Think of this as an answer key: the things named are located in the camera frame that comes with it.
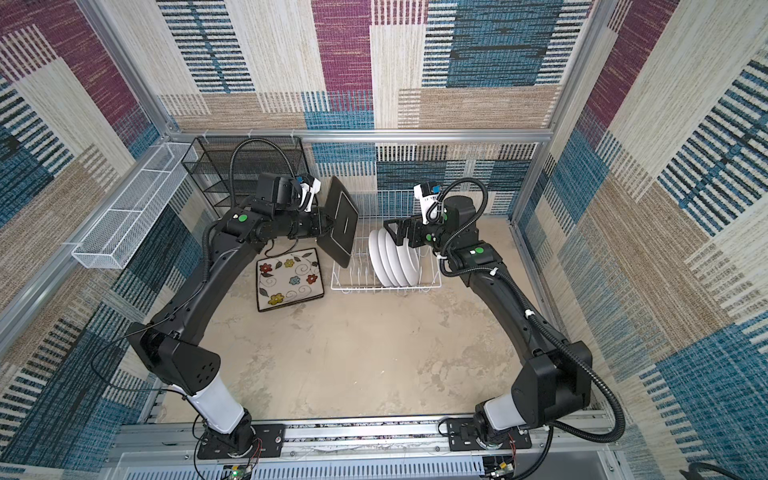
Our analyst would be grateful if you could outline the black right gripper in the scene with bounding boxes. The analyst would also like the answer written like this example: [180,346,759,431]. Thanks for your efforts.
[384,212,455,252]

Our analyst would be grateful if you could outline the white round printed plate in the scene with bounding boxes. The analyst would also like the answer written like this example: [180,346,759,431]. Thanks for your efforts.
[368,230,392,287]

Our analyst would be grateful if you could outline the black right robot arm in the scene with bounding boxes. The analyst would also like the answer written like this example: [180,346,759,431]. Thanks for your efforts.
[384,195,592,447]

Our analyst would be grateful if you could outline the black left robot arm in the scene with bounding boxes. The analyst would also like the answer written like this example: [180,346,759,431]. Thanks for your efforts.
[127,174,328,435]

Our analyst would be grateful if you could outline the black mesh shelf rack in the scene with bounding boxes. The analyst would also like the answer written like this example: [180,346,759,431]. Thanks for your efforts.
[182,137,310,239]

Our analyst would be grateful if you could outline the white wire dish rack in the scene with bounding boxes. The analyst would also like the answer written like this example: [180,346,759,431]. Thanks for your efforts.
[331,190,442,293]

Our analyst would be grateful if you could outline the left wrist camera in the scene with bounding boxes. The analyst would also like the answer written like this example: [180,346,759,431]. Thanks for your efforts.
[296,175,321,212]

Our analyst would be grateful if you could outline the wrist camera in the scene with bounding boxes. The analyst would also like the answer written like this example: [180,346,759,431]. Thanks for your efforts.
[296,175,321,212]
[413,182,441,225]

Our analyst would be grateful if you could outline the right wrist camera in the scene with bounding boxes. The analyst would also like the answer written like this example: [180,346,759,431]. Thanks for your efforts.
[413,182,441,225]

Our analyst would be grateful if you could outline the white wire wall basket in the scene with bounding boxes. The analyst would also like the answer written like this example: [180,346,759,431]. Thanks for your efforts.
[72,142,189,270]

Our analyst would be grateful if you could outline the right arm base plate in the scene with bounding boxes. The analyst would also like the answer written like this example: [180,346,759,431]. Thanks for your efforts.
[437,417,532,451]

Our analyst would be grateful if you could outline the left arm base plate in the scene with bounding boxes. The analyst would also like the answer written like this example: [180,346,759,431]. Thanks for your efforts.
[196,424,286,460]

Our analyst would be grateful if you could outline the aluminium front rail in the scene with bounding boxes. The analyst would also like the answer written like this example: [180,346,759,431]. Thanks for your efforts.
[99,414,633,479]

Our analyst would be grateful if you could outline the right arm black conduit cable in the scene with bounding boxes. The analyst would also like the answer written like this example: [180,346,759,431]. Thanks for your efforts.
[434,177,626,444]

